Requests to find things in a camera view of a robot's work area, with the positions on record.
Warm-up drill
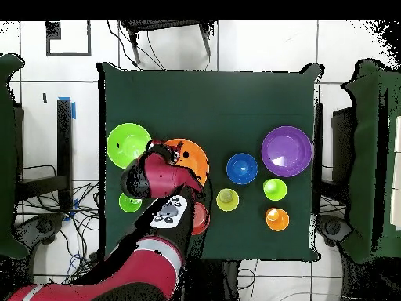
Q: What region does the dark green tablecloth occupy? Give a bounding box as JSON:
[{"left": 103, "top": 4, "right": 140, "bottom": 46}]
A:
[{"left": 96, "top": 61, "right": 322, "bottom": 263}]

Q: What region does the blue bowl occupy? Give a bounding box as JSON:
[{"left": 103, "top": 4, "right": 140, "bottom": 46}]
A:
[{"left": 226, "top": 152, "right": 259, "bottom": 186}]

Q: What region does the green bowl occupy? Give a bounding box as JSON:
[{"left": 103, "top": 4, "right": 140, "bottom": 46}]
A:
[{"left": 106, "top": 122, "right": 153, "bottom": 169}]

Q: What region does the light green cup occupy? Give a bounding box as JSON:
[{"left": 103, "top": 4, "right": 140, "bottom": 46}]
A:
[{"left": 262, "top": 178, "right": 288, "bottom": 202}]

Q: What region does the orange cup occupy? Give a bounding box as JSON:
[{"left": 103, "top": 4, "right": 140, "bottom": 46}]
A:
[{"left": 265, "top": 207, "right": 291, "bottom": 232}]

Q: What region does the large orange bowl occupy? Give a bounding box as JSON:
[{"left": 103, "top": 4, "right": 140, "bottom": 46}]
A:
[{"left": 164, "top": 138, "right": 210, "bottom": 187}]

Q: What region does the yellow cup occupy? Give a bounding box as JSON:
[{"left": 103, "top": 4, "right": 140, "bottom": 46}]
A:
[{"left": 215, "top": 187, "right": 240, "bottom": 212}]

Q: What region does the black metal frame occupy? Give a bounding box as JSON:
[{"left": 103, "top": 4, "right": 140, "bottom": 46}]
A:
[
  {"left": 313, "top": 103, "right": 324, "bottom": 215},
  {"left": 13, "top": 99, "right": 74, "bottom": 212}
]

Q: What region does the blue tape strip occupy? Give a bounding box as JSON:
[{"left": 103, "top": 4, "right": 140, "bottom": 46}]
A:
[{"left": 58, "top": 96, "right": 77, "bottom": 120}]

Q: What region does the green cloth side table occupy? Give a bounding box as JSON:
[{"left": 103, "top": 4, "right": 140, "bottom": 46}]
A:
[
  {"left": 0, "top": 53, "right": 30, "bottom": 259},
  {"left": 341, "top": 59, "right": 401, "bottom": 264}
]

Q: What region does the purple bowl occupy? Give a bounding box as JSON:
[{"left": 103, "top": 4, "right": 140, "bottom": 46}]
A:
[{"left": 260, "top": 125, "right": 313, "bottom": 179}]

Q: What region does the small orange-red bowl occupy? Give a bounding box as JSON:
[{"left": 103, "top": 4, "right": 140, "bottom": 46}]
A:
[{"left": 191, "top": 201, "right": 211, "bottom": 236}]

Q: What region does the black chair with legs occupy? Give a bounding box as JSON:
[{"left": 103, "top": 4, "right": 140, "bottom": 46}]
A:
[{"left": 120, "top": 19, "right": 219, "bottom": 65}]

